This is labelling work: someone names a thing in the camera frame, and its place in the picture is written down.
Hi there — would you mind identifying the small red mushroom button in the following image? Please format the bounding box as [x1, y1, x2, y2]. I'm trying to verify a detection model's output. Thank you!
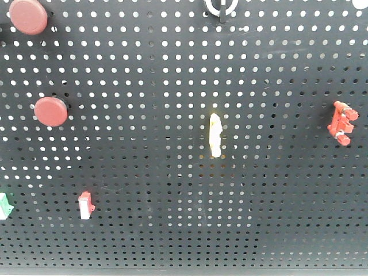
[34, 97, 67, 127]

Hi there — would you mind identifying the large red mushroom button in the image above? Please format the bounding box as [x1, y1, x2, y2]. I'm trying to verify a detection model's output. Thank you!
[9, 0, 48, 35]

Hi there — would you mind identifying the black perforated pegboard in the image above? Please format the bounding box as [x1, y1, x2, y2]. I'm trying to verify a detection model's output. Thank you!
[1, 1, 367, 275]

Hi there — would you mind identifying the yellow toggle switch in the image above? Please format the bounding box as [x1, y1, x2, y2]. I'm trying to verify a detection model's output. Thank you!
[209, 113, 223, 158]

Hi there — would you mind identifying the red white rocker switch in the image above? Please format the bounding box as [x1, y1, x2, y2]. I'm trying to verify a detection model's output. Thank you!
[78, 191, 95, 220]

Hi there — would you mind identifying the white rotary selector switch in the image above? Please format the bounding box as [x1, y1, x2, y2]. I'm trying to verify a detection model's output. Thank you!
[204, 0, 239, 24]

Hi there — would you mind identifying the red toggle switch block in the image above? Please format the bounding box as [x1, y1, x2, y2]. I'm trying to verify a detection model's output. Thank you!
[327, 101, 359, 146]

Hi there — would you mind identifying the green white rocker switch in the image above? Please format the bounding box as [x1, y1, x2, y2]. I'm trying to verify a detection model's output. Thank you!
[0, 193, 14, 220]

